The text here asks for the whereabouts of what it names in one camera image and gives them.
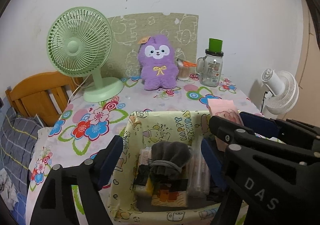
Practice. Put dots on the yellow cartoon printed box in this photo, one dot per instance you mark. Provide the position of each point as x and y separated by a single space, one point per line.
160 124

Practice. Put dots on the beige door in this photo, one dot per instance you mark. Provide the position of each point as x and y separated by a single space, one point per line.
308 69

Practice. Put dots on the yellow black-banded tissue pack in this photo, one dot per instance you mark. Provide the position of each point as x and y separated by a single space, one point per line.
142 177

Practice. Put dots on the purple plush toy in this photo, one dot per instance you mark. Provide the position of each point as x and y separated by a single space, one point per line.
157 67

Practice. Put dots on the pink cartoon tissue pack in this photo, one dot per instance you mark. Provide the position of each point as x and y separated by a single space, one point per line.
223 109

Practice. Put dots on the green cartoon board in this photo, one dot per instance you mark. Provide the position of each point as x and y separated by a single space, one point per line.
160 24

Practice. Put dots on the glass mug with green lid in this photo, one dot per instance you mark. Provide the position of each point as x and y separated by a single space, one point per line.
211 69

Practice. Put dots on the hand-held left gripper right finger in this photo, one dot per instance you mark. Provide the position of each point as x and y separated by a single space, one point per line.
211 162

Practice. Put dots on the crumpled white cloth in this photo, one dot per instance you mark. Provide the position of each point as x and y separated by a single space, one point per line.
5 187

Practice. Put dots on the grey plaid pillow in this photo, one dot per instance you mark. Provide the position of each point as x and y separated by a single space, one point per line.
17 139

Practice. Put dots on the white standing fan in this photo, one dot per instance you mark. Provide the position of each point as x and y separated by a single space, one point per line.
285 94

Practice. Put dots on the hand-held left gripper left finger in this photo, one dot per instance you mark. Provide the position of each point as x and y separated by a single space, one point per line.
110 162

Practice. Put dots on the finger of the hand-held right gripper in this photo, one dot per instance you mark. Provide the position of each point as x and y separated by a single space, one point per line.
232 131
260 124

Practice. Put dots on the wooden bed headboard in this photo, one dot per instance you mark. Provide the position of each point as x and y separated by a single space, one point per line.
37 97

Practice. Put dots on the cartoon printed tissue pack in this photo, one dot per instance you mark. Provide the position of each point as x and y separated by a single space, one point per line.
170 195

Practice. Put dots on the orange scissors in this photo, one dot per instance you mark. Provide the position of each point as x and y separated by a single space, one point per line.
188 64

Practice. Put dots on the green desk fan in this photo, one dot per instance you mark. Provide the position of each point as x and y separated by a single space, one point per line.
77 42

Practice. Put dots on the cotton swab jar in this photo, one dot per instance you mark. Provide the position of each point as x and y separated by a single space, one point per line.
182 73

